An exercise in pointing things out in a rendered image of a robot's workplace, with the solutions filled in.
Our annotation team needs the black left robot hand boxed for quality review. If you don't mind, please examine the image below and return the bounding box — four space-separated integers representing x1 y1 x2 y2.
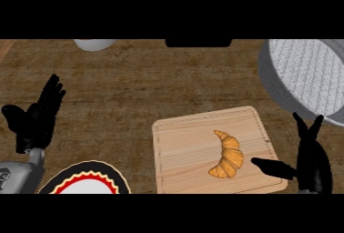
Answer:
0 74 67 155

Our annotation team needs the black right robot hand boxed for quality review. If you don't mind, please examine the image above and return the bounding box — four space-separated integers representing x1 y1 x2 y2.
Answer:
249 112 335 195

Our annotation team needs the golden croissant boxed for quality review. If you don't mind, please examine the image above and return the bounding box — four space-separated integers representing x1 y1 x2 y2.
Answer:
206 129 246 179

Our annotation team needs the pale wooden cutting board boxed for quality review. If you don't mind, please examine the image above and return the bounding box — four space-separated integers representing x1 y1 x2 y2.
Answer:
150 105 290 195

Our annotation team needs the grey woven basket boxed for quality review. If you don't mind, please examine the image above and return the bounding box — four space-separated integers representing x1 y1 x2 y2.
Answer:
256 39 344 128

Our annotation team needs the black red patterned plate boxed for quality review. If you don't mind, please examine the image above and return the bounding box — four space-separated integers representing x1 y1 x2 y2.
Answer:
36 160 132 195

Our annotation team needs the white round cup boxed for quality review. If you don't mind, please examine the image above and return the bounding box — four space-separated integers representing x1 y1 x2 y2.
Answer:
72 39 118 53

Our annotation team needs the black rectangular appliance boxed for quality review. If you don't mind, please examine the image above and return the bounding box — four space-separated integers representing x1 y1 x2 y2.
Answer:
163 39 233 48

